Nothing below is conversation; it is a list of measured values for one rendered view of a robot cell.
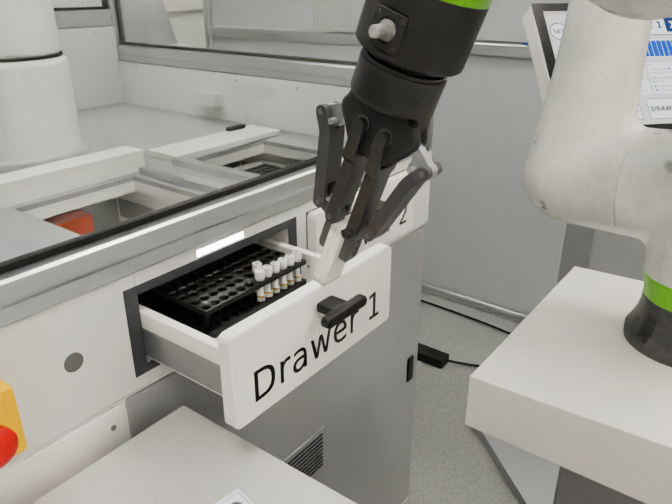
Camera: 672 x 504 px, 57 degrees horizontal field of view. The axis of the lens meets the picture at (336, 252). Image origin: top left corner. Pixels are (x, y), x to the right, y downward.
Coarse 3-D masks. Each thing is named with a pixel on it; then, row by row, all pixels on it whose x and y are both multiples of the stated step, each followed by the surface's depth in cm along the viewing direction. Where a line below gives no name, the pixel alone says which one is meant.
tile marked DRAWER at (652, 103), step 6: (648, 102) 125; (654, 102) 125; (660, 102) 125; (666, 102) 126; (648, 108) 124; (654, 108) 125; (660, 108) 125; (666, 108) 125; (654, 114) 124; (660, 114) 124; (666, 114) 125
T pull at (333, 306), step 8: (328, 296) 70; (360, 296) 70; (320, 304) 68; (328, 304) 68; (336, 304) 68; (344, 304) 68; (352, 304) 68; (360, 304) 69; (320, 312) 69; (328, 312) 68; (336, 312) 66; (344, 312) 67; (352, 312) 68; (328, 320) 65; (336, 320) 66; (328, 328) 66
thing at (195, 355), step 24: (264, 240) 90; (312, 264) 85; (144, 312) 70; (144, 336) 71; (168, 336) 68; (192, 336) 65; (168, 360) 69; (192, 360) 66; (216, 360) 64; (216, 384) 65
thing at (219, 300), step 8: (296, 264) 81; (304, 264) 82; (280, 272) 78; (288, 272) 79; (264, 280) 76; (272, 280) 77; (232, 288) 74; (240, 288) 75; (248, 288) 74; (256, 288) 75; (216, 296) 72; (224, 296) 73; (232, 296) 72; (240, 296) 73; (208, 304) 71; (224, 304) 71; (200, 312) 70; (208, 312) 69
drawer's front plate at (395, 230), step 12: (396, 180) 106; (384, 192) 103; (408, 204) 111; (312, 216) 90; (324, 216) 91; (348, 216) 96; (408, 216) 112; (312, 228) 91; (396, 228) 110; (408, 228) 114; (312, 240) 91; (384, 240) 107; (360, 252) 102
